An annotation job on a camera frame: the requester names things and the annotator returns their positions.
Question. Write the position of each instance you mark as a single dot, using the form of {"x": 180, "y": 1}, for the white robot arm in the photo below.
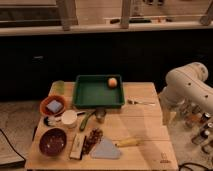
{"x": 186, "y": 83}

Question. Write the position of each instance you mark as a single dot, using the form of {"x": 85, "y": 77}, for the small metal cup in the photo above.
{"x": 100, "y": 115}

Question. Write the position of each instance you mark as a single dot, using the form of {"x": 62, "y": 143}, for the light green plastic cup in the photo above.
{"x": 58, "y": 87}

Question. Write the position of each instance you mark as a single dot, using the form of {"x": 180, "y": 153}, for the orange peach fruit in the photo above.
{"x": 112, "y": 82}

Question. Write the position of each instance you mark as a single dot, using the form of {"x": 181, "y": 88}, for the green plastic tray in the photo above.
{"x": 92, "y": 91}

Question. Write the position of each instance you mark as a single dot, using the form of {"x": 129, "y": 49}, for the silver fork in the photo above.
{"x": 141, "y": 103}

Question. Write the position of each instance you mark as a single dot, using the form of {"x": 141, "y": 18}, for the green cucumber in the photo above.
{"x": 84, "y": 121}

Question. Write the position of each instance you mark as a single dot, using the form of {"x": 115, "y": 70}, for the white ceramic mug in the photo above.
{"x": 69, "y": 118}

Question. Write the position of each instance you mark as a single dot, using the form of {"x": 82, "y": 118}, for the dark grape bunch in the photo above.
{"x": 93, "y": 138}

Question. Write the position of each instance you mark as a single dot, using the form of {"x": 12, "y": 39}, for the blue sponge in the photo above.
{"x": 54, "y": 106}

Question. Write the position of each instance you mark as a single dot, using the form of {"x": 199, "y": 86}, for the orange plastic bowl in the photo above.
{"x": 45, "y": 111}

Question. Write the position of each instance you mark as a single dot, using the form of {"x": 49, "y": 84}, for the light blue triangular cloth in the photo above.
{"x": 105, "y": 149}

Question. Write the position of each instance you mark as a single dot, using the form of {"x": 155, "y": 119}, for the wooden block brush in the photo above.
{"x": 77, "y": 146}

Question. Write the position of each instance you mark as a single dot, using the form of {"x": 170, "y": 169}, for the dark maroon bowl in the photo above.
{"x": 53, "y": 142}

